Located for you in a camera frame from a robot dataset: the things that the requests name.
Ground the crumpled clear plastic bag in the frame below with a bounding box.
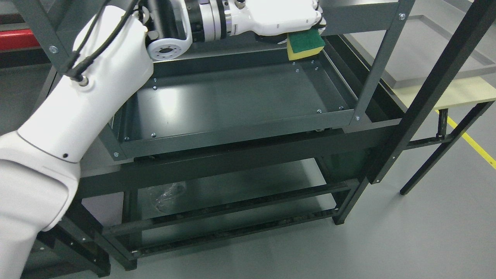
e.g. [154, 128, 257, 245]
[146, 181, 187, 213]

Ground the green yellow sponge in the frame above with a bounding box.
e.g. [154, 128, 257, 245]
[287, 28, 325, 61]

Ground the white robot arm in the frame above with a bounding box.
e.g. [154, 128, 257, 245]
[1, 0, 153, 279]

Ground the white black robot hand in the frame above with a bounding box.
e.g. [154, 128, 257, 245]
[228, 0, 327, 37]

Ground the dark grey metal shelf unit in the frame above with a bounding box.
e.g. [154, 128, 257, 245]
[14, 0, 415, 279]

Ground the black frame beige top table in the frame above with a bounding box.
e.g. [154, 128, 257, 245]
[365, 0, 496, 195]

